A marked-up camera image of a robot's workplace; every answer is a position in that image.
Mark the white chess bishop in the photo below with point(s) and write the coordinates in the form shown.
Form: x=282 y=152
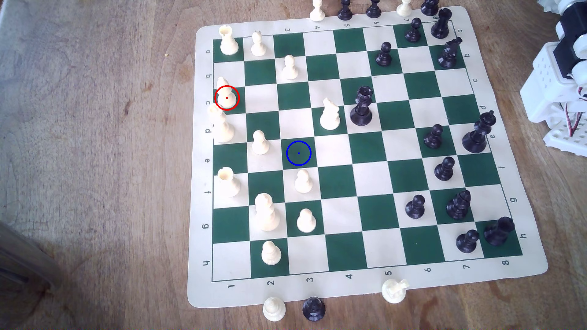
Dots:
x=226 y=97
x=317 y=13

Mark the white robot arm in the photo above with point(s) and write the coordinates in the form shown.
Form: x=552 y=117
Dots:
x=548 y=87

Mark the white chess pawn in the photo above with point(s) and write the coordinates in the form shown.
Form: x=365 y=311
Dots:
x=271 y=255
x=274 y=310
x=404 y=9
x=289 y=69
x=306 y=222
x=260 y=145
x=258 y=46
x=303 y=183

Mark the white chess queen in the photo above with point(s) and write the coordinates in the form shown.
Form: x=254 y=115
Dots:
x=266 y=216

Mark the white chess knight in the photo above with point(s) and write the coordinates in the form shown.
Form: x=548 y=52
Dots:
x=393 y=292
x=329 y=118

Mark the white chess rook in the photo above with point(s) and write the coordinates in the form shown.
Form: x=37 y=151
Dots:
x=228 y=43
x=228 y=184

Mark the green and white chess mat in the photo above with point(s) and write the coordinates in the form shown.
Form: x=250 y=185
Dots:
x=367 y=146

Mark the white chess king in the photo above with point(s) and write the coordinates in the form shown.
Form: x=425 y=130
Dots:
x=223 y=129

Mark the black chess queen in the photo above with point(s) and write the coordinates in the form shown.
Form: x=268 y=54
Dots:
x=362 y=111

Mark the black chess pawn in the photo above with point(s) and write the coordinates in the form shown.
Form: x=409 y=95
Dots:
x=413 y=33
x=415 y=209
x=467 y=243
x=373 y=11
x=433 y=139
x=384 y=56
x=444 y=171
x=314 y=310

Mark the black chess bishop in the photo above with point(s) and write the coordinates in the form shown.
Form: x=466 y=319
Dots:
x=429 y=7
x=345 y=12

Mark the black chess knight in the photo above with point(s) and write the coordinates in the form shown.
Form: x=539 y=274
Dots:
x=448 y=57
x=458 y=207

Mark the black chess king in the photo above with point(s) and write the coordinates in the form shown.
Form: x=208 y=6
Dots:
x=475 y=138

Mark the black chess rook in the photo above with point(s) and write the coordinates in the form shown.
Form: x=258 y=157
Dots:
x=440 y=27
x=498 y=233

